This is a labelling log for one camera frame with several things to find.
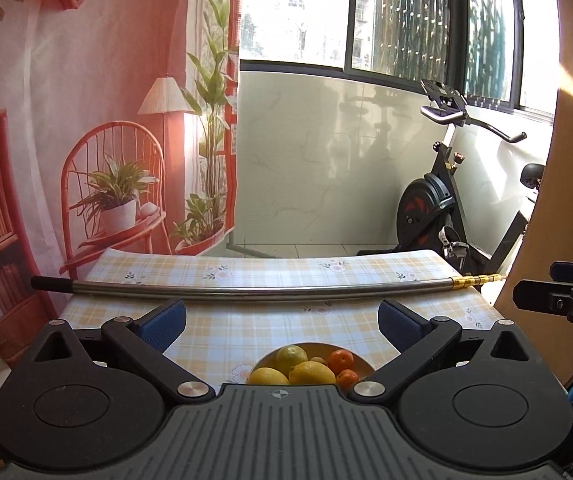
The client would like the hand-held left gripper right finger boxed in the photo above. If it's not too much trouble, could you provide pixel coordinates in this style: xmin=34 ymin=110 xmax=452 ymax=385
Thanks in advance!
xmin=349 ymin=299 xmax=535 ymax=400

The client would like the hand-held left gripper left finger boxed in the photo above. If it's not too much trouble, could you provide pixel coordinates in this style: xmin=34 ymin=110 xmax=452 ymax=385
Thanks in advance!
xmin=29 ymin=299 xmax=216 ymax=401

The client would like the beige round plate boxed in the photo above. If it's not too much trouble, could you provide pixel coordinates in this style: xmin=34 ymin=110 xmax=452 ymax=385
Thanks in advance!
xmin=246 ymin=342 xmax=375 ymax=387

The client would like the large yellow lemon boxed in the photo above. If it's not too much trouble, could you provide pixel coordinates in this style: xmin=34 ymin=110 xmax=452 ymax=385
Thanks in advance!
xmin=288 ymin=361 xmax=337 ymax=386
xmin=246 ymin=367 xmax=290 ymax=386

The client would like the round yellow-green citrus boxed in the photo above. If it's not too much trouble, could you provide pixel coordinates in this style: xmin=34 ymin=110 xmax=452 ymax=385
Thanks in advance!
xmin=275 ymin=345 xmax=309 ymax=373

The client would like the long metal pole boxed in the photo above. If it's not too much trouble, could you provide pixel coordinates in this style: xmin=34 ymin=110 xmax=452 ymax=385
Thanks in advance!
xmin=31 ymin=274 xmax=508 ymax=303

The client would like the yellow checkered floral tablecloth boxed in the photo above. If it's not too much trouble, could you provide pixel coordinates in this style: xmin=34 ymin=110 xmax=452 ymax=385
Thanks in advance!
xmin=59 ymin=249 xmax=500 ymax=386

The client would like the black exercise bike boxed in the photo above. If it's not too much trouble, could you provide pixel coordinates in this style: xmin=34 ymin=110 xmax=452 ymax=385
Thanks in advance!
xmin=357 ymin=78 xmax=547 ymax=276

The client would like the dark framed window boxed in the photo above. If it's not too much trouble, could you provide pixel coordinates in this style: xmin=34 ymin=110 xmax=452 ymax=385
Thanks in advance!
xmin=239 ymin=0 xmax=560 ymax=124

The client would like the printed room wall backdrop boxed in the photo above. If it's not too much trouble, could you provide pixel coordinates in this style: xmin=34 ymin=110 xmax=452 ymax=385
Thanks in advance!
xmin=0 ymin=0 xmax=241 ymax=361

